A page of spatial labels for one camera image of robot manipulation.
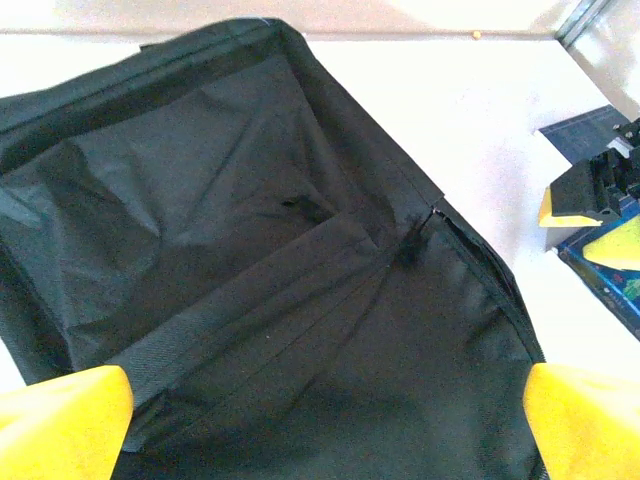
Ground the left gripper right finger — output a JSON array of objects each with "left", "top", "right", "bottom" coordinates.
[{"left": 522, "top": 362, "right": 640, "bottom": 480}]

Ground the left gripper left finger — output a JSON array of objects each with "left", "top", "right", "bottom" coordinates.
[{"left": 0, "top": 364, "right": 136, "bottom": 480}]

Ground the blue box with yellow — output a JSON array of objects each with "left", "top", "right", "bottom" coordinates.
[{"left": 556, "top": 214, "right": 640, "bottom": 344}]

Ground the black backpack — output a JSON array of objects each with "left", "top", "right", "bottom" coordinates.
[{"left": 0, "top": 17, "right": 546, "bottom": 480}]

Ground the aluminium frame post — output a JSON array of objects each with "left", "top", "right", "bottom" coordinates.
[{"left": 552, "top": 0, "right": 616, "bottom": 51}]

